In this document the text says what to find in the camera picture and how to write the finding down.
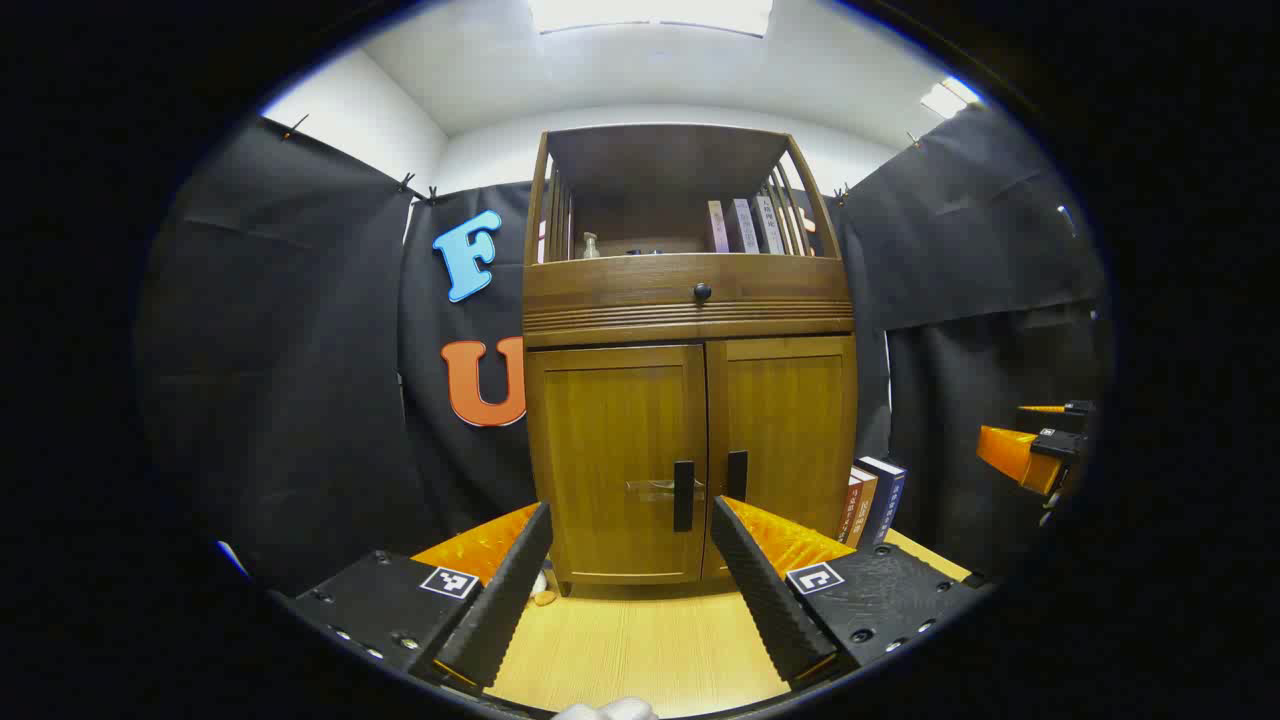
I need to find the black backdrop cloth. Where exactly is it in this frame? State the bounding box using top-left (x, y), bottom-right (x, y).
top-left (135, 100), bottom-right (1111, 601)

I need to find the tan book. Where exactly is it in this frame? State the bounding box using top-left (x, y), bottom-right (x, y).
top-left (850, 466), bottom-right (880, 548)

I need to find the small ceiling light panel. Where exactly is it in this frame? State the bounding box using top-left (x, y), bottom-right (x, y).
top-left (920, 77), bottom-right (982, 120)

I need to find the wooden double-door shoe cabinet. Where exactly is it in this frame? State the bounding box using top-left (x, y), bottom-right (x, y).
top-left (520, 123), bottom-right (858, 591)

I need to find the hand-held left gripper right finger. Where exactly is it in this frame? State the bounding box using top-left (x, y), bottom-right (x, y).
top-left (710, 495), bottom-right (986, 691)

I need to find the wooden shoe cabinet door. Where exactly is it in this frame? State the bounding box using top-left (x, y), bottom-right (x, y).
top-left (527, 345), bottom-right (708, 586)
top-left (703, 335), bottom-right (858, 581)

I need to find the dark blue book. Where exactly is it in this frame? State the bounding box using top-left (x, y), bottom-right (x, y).
top-left (860, 456), bottom-right (908, 549)

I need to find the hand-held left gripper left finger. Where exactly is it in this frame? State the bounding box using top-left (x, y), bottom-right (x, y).
top-left (285, 500), bottom-right (554, 693)

